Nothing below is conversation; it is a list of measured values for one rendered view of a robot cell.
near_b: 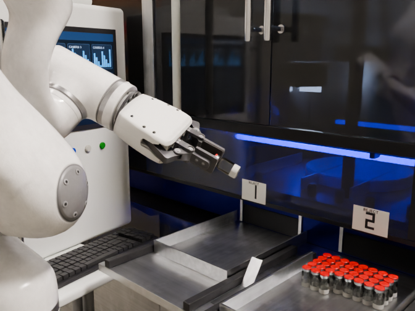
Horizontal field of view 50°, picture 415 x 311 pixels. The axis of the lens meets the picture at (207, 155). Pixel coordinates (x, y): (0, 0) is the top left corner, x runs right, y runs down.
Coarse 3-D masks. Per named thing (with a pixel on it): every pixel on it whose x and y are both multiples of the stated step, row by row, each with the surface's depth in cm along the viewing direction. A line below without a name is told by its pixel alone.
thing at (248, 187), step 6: (246, 180) 128; (246, 186) 128; (252, 186) 127; (258, 186) 125; (264, 186) 124; (246, 192) 128; (252, 192) 127; (258, 192) 125; (264, 192) 124; (246, 198) 129; (252, 198) 127; (258, 198) 126; (264, 198) 124; (264, 204) 124
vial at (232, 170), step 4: (216, 156) 72; (220, 160) 71; (224, 160) 71; (228, 160) 72; (216, 164) 72; (220, 164) 71; (224, 164) 71; (228, 164) 71; (232, 164) 71; (236, 164) 72; (220, 168) 72; (224, 168) 71; (228, 168) 71; (232, 168) 71; (236, 168) 71; (240, 168) 72; (224, 172) 72; (228, 172) 71; (232, 172) 71; (236, 172) 71; (232, 176) 71
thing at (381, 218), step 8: (360, 208) 105; (368, 208) 103; (360, 216) 105; (368, 216) 104; (376, 216) 102; (384, 216) 101; (352, 224) 107; (360, 224) 105; (368, 224) 104; (376, 224) 103; (384, 224) 101; (368, 232) 104; (376, 232) 103; (384, 232) 102
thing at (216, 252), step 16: (208, 224) 134; (224, 224) 139; (240, 224) 140; (160, 240) 120; (176, 240) 125; (192, 240) 127; (208, 240) 127; (224, 240) 127; (240, 240) 127; (256, 240) 127; (272, 240) 127; (288, 240) 119; (304, 240) 125; (176, 256) 114; (192, 256) 109; (208, 256) 117; (224, 256) 117; (240, 256) 117; (256, 256) 109; (208, 272) 106; (224, 272) 102
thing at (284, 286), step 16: (304, 256) 109; (288, 272) 105; (256, 288) 96; (272, 288) 101; (288, 288) 101; (304, 288) 101; (224, 304) 88; (240, 304) 93; (256, 304) 94; (272, 304) 94; (288, 304) 94; (304, 304) 94; (320, 304) 94; (336, 304) 94; (352, 304) 94; (400, 304) 88
